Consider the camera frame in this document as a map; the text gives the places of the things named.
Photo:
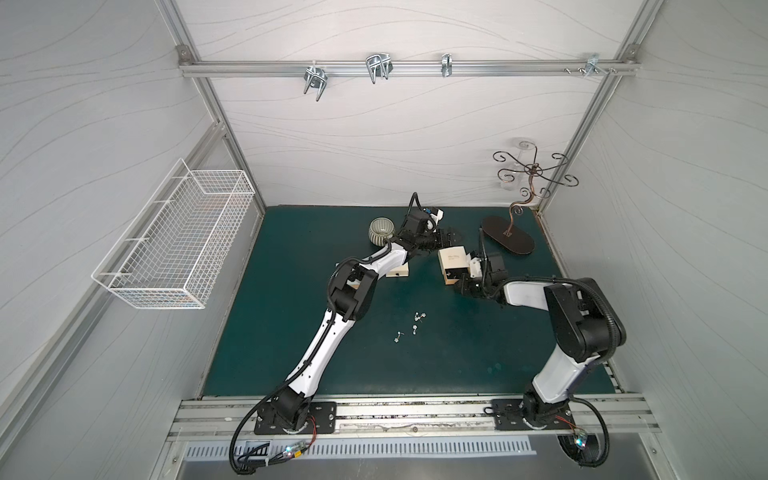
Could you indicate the metal clamp hook small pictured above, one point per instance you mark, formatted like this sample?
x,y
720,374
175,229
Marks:
x,y
446,65

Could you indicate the metal clamp hook middle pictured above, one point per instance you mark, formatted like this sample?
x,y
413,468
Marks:
x,y
379,65

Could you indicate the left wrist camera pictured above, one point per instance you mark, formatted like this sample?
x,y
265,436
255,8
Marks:
x,y
433,216

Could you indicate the black metal jewelry stand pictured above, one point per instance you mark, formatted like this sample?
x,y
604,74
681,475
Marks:
x,y
535,183

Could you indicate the metal clamp hook left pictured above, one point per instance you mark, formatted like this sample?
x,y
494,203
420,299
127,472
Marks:
x,y
315,78

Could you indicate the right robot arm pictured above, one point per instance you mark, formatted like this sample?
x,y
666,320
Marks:
x,y
586,328

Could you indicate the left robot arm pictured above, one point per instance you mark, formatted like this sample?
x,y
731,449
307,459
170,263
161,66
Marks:
x,y
349,293

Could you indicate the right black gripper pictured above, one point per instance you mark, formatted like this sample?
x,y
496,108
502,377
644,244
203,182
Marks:
x,y
475,282

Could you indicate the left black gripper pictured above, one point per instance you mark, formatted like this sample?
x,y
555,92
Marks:
x,y
437,239

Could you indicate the metal clamp hook right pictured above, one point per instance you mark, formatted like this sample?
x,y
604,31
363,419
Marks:
x,y
592,67

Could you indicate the aluminium crossbar rail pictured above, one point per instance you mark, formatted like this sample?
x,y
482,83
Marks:
x,y
401,68

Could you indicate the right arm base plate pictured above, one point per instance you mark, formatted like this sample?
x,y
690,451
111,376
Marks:
x,y
510,414

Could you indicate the dark green table mat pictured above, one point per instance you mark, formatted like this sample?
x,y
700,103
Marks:
x,y
463,345

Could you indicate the small cream jewelry box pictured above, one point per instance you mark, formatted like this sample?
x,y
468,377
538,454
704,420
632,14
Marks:
x,y
401,271

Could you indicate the aluminium front rail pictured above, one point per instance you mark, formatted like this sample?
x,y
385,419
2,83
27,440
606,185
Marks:
x,y
417,416

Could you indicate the white slotted cable duct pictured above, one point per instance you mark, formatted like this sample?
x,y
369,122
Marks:
x,y
376,448

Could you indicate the large cream jewelry box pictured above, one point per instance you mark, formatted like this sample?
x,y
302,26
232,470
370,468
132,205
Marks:
x,y
453,263

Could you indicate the grey ribbed ceramic cup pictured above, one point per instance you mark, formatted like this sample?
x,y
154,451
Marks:
x,y
380,230

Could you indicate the white wire basket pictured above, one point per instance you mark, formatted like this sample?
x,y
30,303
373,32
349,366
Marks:
x,y
171,253

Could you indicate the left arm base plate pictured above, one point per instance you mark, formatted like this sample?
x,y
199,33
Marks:
x,y
319,417

